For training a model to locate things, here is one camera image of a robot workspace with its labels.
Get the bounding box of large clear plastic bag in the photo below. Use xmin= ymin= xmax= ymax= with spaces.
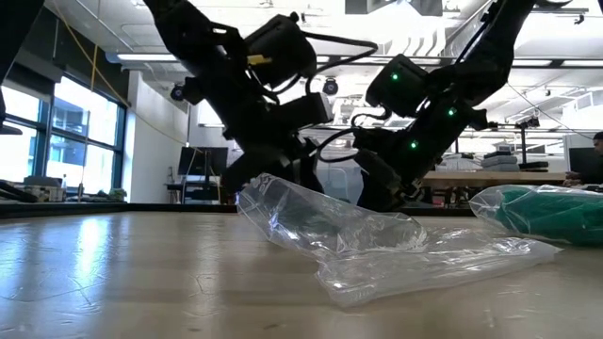
xmin=469 ymin=183 xmax=603 ymax=249

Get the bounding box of wooden workbench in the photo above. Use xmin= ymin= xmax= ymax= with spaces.
xmin=421 ymin=169 xmax=566 ymax=189

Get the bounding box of background desk with monitor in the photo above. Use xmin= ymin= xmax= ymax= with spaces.
xmin=164 ymin=145 xmax=230 ymax=204

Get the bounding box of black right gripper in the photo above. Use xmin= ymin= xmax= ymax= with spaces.
xmin=352 ymin=54 xmax=489 ymax=213

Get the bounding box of thick black gripper cable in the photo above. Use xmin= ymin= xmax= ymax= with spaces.
xmin=301 ymin=30 xmax=381 ymax=95

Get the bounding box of long ceiling light strip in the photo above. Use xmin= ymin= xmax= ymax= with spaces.
xmin=115 ymin=53 xmax=603 ymax=68

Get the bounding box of black aluminium rig frame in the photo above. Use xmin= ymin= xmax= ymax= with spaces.
xmin=0 ymin=202 xmax=475 ymax=220

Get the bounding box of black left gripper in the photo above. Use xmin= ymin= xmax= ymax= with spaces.
xmin=220 ymin=13 xmax=326 ymax=195

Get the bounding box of small clear plastic bag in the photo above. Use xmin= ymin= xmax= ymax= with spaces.
xmin=235 ymin=172 xmax=562 ymax=308

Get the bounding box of green bandage roll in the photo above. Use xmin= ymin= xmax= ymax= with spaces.
xmin=494 ymin=186 xmax=603 ymax=246

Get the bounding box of person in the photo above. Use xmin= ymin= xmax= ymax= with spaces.
xmin=562 ymin=131 xmax=603 ymax=187

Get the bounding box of computer monitor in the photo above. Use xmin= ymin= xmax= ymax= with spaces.
xmin=567 ymin=146 xmax=602 ymax=176

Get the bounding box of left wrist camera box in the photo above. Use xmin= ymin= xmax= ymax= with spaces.
xmin=277 ymin=92 xmax=334 ymax=126

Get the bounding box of clear plastic storage box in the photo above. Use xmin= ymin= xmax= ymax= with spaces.
xmin=301 ymin=126 xmax=368 ymax=204

